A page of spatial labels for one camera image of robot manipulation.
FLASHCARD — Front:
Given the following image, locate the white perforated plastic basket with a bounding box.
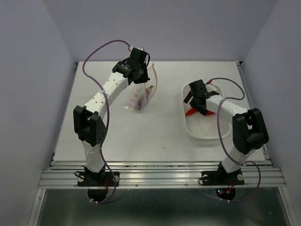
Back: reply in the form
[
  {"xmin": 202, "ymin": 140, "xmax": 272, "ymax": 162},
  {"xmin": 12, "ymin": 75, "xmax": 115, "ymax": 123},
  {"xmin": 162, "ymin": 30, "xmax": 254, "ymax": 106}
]
[{"xmin": 182, "ymin": 84, "xmax": 231, "ymax": 140}]

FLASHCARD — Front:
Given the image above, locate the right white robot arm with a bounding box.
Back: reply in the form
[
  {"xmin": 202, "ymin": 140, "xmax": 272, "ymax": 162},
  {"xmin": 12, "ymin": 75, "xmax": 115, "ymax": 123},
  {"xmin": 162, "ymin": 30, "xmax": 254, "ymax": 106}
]
[{"xmin": 183, "ymin": 78, "xmax": 269, "ymax": 184}]

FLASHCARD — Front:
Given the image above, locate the green toy leaf vegetable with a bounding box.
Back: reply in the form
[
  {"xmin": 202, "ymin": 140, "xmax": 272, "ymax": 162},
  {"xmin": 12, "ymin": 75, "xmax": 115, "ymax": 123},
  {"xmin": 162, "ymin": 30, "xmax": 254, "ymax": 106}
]
[{"xmin": 138, "ymin": 86, "xmax": 146, "ymax": 102}]

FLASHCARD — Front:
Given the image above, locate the orange toy carrot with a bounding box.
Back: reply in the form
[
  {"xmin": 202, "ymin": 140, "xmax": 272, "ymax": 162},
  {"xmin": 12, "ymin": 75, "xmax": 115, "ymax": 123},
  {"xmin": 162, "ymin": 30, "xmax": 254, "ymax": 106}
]
[{"xmin": 185, "ymin": 108, "xmax": 197, "ymax": 116}]

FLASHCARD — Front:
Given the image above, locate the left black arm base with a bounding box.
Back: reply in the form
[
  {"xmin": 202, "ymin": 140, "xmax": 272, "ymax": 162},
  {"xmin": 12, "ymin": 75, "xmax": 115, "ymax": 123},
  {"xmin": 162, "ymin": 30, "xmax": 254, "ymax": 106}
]
[{"xmin": 74, "ymin": 167, "xmax": 120, "ymax": 205}]

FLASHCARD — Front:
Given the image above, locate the clear zip top bag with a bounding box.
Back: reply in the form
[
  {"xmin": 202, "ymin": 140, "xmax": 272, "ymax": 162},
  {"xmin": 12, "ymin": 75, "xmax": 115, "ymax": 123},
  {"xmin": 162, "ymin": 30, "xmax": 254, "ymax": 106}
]
[{"xmin": 122, "ymin": 62, "xmax": 158, "ymax": 112}]

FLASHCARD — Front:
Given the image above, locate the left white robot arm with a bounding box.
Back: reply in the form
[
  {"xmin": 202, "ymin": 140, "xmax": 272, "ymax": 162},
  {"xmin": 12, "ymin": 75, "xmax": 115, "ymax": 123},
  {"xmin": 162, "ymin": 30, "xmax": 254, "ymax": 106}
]
[{"xmin": 73, "ymin": 47, "xmax": 149, "ymax": 186}]

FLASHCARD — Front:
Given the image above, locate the aluminium rail frame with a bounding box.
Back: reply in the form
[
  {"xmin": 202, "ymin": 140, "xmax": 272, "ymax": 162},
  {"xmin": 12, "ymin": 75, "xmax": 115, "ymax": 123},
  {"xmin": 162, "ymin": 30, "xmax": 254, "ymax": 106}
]
[{"xmin": 29, "ymin": 62, "xmax": 296, "ymax": 226}]

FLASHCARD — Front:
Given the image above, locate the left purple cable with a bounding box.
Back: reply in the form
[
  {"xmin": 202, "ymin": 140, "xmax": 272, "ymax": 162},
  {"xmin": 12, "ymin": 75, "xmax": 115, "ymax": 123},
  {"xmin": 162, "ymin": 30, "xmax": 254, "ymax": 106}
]
[{"xmin": 82, "ymin": 40, "xmax": 132, "ymax": 205}]

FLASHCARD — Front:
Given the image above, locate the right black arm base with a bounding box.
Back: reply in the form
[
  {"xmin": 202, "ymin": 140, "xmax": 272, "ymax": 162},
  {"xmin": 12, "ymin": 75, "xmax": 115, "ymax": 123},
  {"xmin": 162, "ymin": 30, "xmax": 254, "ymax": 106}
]
[{"xmin": 198, "ymin": 162, "xmax": 245, "ymax": 201}]

